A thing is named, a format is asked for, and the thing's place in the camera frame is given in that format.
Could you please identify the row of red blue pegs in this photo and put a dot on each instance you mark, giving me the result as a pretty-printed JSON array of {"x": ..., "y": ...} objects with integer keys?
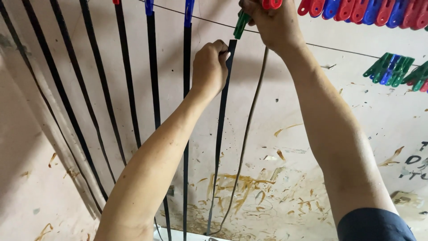
[{"x": 361, "y": 11}]

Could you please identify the row of hanging black bands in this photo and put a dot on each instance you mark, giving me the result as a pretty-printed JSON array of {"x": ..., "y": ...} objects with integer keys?
[{"x": 187, "y": 67}]

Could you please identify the red plastic clothespin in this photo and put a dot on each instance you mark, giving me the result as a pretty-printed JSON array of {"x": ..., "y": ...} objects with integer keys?
[{"x": 271, "y": 3}]

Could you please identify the person's left fingers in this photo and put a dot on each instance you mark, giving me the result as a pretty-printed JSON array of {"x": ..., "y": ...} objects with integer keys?
[{"x": 221, "y": 50}]

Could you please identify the blue plastic clothespin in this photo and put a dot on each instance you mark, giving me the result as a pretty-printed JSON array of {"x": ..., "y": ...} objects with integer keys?
[
  {"x": 189, "y": 12},
  {"x": 149, "y": 6}
]

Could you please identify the bunch of green blue pegs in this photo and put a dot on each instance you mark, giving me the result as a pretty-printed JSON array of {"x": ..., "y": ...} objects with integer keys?
[{"x": 389, "y": 68}]

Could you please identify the person's right hand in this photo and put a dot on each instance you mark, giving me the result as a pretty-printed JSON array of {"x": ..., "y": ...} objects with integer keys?
[{"x": 276, "y": 26}]

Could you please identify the person's right fingers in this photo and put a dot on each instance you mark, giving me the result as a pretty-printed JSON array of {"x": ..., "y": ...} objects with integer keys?
[{"x": 250, "y": 8}]

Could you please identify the green plastic clothespin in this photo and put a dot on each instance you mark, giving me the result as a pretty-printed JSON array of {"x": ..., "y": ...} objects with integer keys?
[{"x": 240, "y": 25}]

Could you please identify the dark blue sleeve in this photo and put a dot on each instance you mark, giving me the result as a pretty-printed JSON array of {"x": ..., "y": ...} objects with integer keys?
[{"x": 374, "y": 225}]

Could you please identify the person's left hand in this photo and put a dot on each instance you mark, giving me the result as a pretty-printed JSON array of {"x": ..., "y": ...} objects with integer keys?
[{"x": 209, "y": 68}]

